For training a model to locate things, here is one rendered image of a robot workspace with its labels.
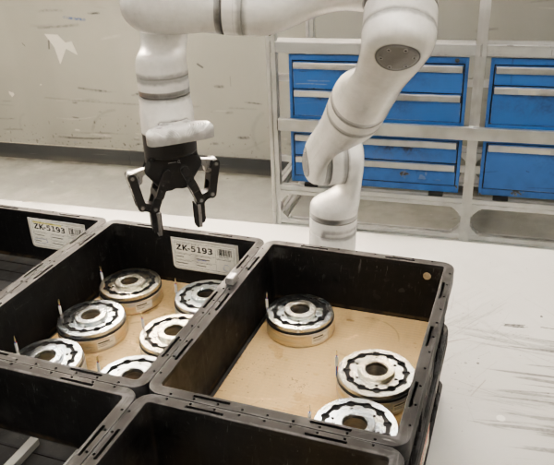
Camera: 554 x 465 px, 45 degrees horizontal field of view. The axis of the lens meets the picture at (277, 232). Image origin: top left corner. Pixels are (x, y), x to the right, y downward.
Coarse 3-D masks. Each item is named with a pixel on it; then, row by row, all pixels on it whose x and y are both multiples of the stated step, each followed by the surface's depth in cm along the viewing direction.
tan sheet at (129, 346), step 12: (168, 288) 115; (180, 288) 115; (168, 300) 112; (144, 312) 108; (156, 312) 108; (168, 312) 108; (132, 324) 105; (144, 324) 105; (132, 336) 102; (120, 348) 100; (132, 348) 100; (96, 360) 97; (108, 360) 97
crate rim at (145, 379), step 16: (112, 224) 116; (128, 224) 116; (144, 224) 115; (224, 240) 110; (240, 240) 109; (256, 240) 108; (64, 256) 105; (48, 272) 102; (16, 288) 97; (224, 288) 95; (0, 304) 93; (208, 304) 91; (192, 320) 88; (176, 336) 84; (0, 352) 83; (48, 368) 79; (64, 368) 79; (80, 368) 79; (160, 368) 79; (112, 384) 76; (128, 384) 76; (144, 384) 76
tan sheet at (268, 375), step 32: (352, 320) 104; (384, 320) 104; (416, 320) 103; (256, 352) 97; (288, 352) 97; (320, 352) 97; (352, 352) 96; (416, 352) 96; (224, 384) 91; (256, 384) 91; (288, 384) 91; (320, 384) 90
